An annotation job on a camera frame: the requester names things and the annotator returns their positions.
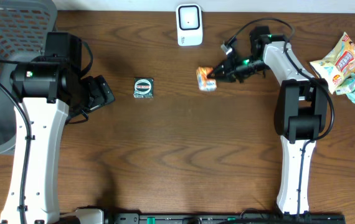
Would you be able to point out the grey plastic mesh basket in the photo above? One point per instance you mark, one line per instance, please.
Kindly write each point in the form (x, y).
(24, 25)

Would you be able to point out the round black lidded cup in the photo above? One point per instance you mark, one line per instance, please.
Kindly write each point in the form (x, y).
(143, 88)

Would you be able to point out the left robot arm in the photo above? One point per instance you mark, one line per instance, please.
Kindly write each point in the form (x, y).
(49, 95)

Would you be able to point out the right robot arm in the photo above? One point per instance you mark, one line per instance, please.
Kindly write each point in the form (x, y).
(300, 113)

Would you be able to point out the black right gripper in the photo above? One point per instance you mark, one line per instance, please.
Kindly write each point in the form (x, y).
(227, 71)

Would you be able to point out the yellow blue snack bag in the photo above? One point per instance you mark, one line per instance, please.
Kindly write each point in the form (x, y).
(338, 64)

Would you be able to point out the green tissue pack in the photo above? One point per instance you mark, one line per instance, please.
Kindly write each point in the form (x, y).
(348, 86)

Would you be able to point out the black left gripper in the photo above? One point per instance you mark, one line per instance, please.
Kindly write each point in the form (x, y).
(99, 98)

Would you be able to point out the white barcode scanner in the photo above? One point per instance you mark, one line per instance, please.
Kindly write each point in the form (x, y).
(189, 25)

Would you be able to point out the orange juice carton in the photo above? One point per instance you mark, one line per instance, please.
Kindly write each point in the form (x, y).
(205, 83)

